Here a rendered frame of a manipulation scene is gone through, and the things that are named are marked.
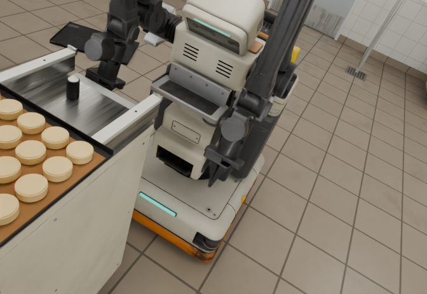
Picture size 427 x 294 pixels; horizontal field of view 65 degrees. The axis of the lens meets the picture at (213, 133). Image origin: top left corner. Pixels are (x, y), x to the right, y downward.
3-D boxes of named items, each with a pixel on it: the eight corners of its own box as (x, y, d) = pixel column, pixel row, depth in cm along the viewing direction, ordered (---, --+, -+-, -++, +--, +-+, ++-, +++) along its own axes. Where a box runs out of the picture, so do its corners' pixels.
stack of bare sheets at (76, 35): (138, 44, 297) (139, 41, 295) (126, 65, 266) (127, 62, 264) (70, 24, 290) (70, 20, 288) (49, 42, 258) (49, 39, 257)
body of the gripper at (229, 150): (237, 172, 84) (251, 146, 82) (202, 152, 86) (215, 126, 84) (241, 167, 90) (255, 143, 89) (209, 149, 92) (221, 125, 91)
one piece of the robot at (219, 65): (166, 120, 162) (188, -1, 118) (236, 159, 155) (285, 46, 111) (133, 154, 144) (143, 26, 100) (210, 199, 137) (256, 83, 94)
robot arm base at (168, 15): (181, 19, 113) (151, 4, 115) (175, 9, 105) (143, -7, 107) (169, 42, 113) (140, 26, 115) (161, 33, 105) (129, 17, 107)
